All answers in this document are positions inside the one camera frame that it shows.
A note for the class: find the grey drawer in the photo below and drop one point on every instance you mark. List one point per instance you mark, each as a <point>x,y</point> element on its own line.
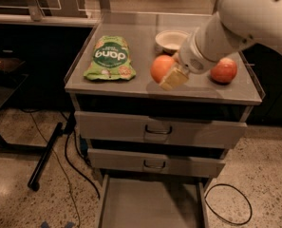
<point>151,201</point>
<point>155,163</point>
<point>144,129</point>

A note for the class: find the green dang snack bag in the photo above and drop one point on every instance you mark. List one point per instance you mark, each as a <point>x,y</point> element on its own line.
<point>110,60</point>

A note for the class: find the middle grey drawer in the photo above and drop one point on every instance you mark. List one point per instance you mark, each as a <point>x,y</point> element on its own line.
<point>155,163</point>

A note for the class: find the grey drawer cabinet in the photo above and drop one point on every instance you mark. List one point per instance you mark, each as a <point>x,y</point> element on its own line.
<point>198,99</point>

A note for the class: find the top grey drawer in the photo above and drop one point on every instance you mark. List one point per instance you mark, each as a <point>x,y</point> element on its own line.
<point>144,129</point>

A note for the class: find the orange fruit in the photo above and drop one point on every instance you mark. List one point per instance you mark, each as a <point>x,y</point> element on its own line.
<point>160,67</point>

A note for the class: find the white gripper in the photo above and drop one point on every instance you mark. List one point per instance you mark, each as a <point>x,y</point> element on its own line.
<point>191,58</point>

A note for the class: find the bottom grey drawer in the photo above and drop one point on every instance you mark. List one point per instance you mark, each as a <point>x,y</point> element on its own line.
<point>151,201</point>

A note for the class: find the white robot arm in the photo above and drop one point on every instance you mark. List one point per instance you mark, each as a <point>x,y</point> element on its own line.
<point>236,25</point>

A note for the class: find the white paper bowl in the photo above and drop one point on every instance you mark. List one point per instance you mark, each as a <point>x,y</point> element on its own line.
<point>169,41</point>

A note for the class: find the black stand leg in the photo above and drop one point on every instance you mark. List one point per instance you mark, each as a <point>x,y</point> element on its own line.
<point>33,182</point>

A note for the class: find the red apple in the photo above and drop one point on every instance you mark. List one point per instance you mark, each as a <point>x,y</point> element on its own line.
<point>224,71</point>

